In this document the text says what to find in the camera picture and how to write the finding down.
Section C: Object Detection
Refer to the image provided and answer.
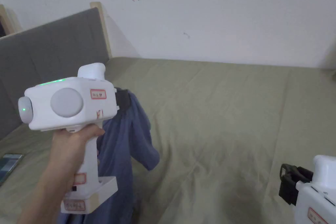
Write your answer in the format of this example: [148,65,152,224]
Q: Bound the bed with pale green sheet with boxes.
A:
[0,56,336,224]

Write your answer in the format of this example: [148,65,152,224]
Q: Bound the person's left forearm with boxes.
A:
[15,169,71,224]

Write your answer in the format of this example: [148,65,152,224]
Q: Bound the dark blue shirt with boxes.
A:
[57,87,160,224]

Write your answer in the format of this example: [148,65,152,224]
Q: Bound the grey padded headboard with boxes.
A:
[0,2,113,140]

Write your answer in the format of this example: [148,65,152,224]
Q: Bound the person's left hand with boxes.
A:
[51,124,106,186]

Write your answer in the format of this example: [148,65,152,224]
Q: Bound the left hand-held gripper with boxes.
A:
[17,62,131,215]

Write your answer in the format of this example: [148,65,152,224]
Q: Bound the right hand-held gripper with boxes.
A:
[278,155,336,224]

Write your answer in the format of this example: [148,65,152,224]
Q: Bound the phone with checked screen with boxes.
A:
[0,153,25,187]

